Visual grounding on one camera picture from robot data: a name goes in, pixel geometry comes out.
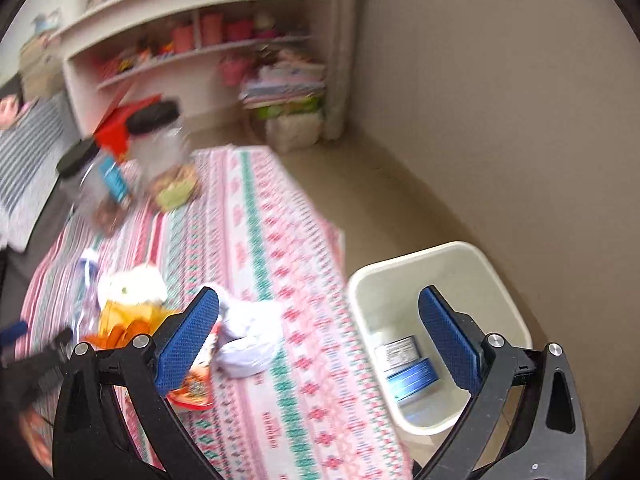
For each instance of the plastic jar with nuts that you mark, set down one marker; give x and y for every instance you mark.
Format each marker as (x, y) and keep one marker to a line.
(158, 144)

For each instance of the plastic jar blue label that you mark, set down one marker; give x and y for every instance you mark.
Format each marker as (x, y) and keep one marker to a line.
(93, 181)

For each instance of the white curved shelf unit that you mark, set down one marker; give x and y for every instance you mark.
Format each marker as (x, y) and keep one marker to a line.
(125, 51)

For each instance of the striped grey white cushion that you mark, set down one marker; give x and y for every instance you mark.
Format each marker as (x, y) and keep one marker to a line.
(30, 151)

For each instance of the clear plastic water bottle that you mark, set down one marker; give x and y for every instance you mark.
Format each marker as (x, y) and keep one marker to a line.
(84, 301)

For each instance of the white plastic trash bin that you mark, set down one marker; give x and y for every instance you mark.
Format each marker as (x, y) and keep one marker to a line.
(383, 297)

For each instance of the white sack on floor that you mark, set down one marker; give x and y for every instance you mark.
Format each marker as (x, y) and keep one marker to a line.
(289, 133)

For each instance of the white tissue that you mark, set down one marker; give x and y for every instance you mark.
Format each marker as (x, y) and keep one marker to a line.
(251, 333)

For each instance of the stack of papers and books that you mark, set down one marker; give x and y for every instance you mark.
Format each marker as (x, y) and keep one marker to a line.
(282, 74)

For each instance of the red cardboard box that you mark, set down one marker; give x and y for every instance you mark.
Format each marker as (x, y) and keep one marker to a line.
(111, 134)

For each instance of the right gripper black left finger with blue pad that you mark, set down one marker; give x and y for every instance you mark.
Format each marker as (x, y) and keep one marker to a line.
(91, 439)

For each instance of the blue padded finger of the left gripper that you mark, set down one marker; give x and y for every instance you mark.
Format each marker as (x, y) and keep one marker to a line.
(10, 334)

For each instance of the yellow snack wrapper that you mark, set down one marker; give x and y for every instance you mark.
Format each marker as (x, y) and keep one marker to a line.
(115, 313)

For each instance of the white paper cup leaf print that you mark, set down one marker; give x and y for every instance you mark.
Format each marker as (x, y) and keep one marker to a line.
(138, 285)

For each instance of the blue cardboard box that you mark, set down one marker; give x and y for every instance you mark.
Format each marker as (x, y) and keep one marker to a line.
(406, 370)

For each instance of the red noodle package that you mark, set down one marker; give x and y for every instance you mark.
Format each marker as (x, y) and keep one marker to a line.
(196, 390)

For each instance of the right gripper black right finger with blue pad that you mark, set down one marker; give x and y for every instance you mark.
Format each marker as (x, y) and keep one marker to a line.
(523, 419)

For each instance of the orange peel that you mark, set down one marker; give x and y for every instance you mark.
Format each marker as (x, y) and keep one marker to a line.
(120, 335)

